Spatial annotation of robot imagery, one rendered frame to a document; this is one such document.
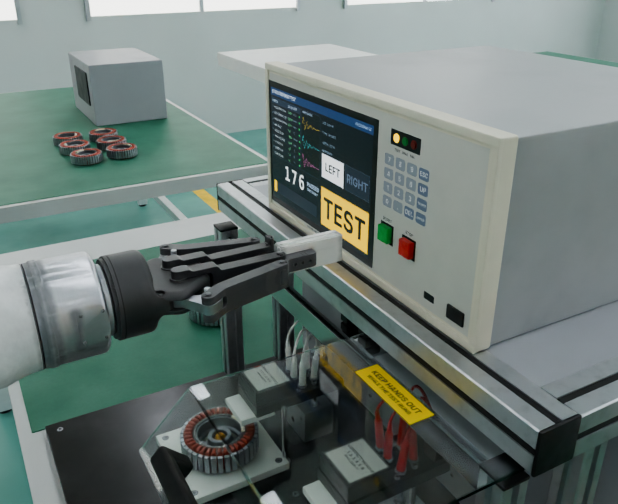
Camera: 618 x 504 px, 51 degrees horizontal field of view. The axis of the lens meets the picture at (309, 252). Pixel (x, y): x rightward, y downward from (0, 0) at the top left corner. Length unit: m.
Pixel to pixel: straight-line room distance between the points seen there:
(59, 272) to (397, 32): 6.05
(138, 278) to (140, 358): 0.74
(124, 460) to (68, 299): 0.54
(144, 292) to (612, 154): 0.44
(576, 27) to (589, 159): 7.54
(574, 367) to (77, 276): 0.44
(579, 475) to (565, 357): 0.11
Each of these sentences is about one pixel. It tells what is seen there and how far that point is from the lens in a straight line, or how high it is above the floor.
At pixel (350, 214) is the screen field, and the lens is 0.75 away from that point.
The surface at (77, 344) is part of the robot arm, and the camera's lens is 0.56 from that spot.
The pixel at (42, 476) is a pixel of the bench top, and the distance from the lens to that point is 1.10.
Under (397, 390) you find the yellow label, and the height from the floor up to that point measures 1.07.
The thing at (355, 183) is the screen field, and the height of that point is 1.22.
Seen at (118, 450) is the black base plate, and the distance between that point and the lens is 1.07.
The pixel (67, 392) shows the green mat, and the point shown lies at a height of 0.75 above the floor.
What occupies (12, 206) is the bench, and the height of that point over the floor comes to 0.75.
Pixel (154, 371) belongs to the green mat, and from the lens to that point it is 1.26.
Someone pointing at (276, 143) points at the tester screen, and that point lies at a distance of 0.90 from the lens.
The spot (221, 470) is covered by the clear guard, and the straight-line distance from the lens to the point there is 0.59.
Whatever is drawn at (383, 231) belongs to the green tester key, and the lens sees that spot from 0.69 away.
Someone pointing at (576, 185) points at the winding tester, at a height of 1.26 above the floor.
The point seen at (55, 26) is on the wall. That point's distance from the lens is 5.29.
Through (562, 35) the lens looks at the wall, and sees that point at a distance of 8.03.
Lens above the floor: 1.46
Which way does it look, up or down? 25 degrees down
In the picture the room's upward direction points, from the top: straight up
